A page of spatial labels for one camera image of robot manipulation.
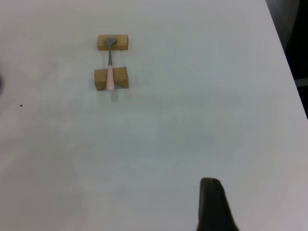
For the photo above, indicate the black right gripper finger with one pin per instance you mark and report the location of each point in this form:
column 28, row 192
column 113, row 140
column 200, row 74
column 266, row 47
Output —
column 214, row 207

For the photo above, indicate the arched wooden block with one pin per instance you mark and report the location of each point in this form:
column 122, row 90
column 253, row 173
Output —
column 99, row 79

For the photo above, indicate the flat rectangular wooden block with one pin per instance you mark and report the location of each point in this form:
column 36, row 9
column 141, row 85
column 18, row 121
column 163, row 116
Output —
column 122, row 42

